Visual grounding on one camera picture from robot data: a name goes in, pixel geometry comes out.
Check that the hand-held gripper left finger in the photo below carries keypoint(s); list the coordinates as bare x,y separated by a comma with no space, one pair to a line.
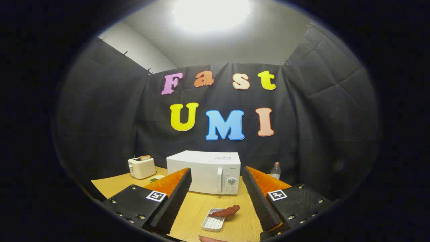
174,201

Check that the reddish brown meat piece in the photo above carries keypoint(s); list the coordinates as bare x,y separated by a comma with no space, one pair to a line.
225,211

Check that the cream toaster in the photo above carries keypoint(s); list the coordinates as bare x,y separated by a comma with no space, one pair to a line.
142,168

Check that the white toaster oven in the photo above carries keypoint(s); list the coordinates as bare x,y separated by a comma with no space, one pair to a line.
201,168

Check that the toasted bread slice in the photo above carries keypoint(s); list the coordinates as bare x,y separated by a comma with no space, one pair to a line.
145,157

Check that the white ridged tray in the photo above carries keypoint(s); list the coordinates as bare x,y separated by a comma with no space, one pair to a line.
211,223

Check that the clear plastic water bottle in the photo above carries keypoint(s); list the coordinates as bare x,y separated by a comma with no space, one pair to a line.
275,171

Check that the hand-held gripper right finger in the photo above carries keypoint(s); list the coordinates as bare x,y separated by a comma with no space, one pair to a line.
260,205

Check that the small divided condiment dish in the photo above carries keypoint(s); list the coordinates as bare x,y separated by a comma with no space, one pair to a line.
156,178

